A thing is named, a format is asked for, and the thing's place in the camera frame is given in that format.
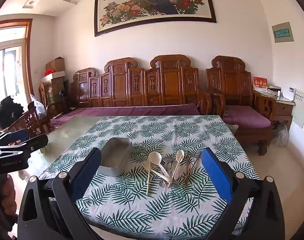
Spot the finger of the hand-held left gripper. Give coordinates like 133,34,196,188
0,134,49,156
0,129,30,146

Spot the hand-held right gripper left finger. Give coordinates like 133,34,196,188
17,148,102,240

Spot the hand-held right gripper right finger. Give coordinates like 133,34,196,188
201,148,286,240

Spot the brown wooden chopstick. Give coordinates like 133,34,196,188
184,152,190,187
186,152,201,177

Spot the grey metal container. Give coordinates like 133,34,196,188
97,137,133,177

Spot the white plastic spoon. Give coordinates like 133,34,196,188
146,152,162,196
172,150,185,180
143,161,172,183

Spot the round metal spoon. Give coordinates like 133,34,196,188
162,156,174,178

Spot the metal utensil handle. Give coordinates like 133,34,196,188
158,177,171,189

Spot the person's left hand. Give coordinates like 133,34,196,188
0,174,17,220

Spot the wooden dining chair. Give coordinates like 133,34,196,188
0,101,50,140

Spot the black cloth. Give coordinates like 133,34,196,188
0,95,24,125

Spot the clear plastic bag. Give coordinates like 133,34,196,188
272,122,290,147
29,94,46,117

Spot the black fan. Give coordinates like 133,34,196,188
58,90,68,110

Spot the large cardboard box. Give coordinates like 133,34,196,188
40,76,70,105

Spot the leaf print tablecloth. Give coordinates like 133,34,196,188
38,115,260,240

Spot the purple armchair cushion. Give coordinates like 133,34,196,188
222,105,272,128

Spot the flat white box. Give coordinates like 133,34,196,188
40,71,65,83

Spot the purple sofa cushion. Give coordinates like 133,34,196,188
50,103,201,128

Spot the small cardboard box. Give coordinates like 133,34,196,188
45,57,65,73

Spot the wooden side table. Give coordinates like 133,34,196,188
253,90,296,130

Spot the carved wooden armchair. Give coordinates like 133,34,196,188
205,56,278,155

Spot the carved wooden sofa bench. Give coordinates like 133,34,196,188
50,54,212,133

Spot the red desk calendar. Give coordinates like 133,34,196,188
253,76,268,91

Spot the white electrical panel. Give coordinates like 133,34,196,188
291,89,304,129

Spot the framed peacock flower painting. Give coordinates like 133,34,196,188
94,0,217,37

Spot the wooden door frame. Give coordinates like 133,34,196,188
0,19,35,98

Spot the grey wall box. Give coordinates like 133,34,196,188
272,22,294,43

